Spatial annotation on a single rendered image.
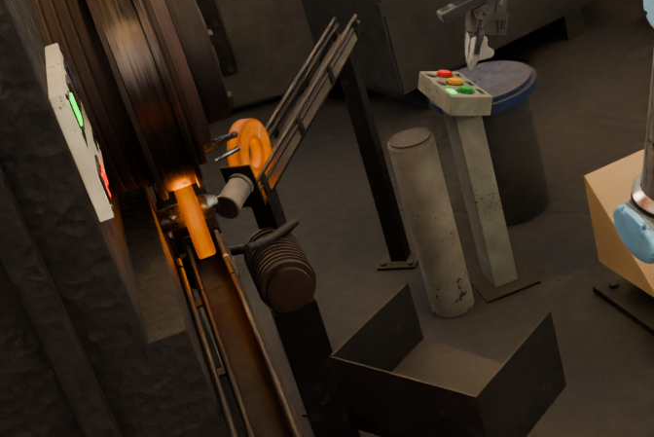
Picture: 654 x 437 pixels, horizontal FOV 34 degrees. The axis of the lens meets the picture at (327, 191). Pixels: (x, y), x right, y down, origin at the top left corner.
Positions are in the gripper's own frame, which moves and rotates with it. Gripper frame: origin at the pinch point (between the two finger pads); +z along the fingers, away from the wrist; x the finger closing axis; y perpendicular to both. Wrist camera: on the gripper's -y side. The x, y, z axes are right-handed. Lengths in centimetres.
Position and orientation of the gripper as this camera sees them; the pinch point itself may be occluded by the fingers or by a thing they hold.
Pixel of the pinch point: (468, 65)
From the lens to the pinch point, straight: 266.8
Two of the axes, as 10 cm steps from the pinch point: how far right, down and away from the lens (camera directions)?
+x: -2.5, -3.7, 9.0
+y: 9.6, -0.3, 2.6
